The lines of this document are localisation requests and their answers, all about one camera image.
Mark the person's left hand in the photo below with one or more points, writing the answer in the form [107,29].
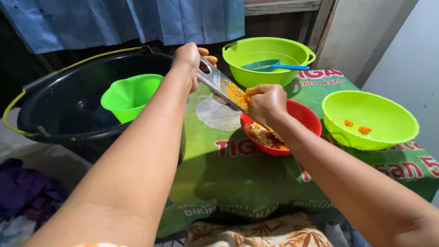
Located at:
[185,60]

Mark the person's right hand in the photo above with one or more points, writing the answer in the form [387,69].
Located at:
[271,103]

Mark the person's left fingers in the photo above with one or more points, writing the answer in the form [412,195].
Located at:
[210,60]

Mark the person's right fingers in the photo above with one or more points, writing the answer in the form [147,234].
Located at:
[258,90]

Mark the orange turmeric piece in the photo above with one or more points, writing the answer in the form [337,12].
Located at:
[247,98]

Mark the metal grater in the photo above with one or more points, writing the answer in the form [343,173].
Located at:
[219,82]

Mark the blue plastic ladle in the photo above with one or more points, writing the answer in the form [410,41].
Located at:
[271,65]

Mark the grated turmeric heap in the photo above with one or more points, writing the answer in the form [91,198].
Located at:
[262,135]

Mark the red plastic bowl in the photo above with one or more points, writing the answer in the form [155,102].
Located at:
[301,115]

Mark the green plastic scoop jug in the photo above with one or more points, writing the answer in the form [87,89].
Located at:
[127,97]

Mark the green printed table cover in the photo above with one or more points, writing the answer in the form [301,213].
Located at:
[233,178]

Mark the small orange turmeric chunk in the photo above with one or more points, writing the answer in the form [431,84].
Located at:
[348,122]
[364,130]

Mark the blue curtain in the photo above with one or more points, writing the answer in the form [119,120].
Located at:
[120,20]

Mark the green plastic colander bowl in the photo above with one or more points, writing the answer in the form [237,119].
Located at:
[377,113]

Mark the person's patterned skirt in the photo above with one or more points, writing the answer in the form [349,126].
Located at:
[260,233]

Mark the purple cloth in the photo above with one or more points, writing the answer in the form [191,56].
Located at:
[27,188]

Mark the wooden frame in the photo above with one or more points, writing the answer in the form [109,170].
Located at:
[281,7]

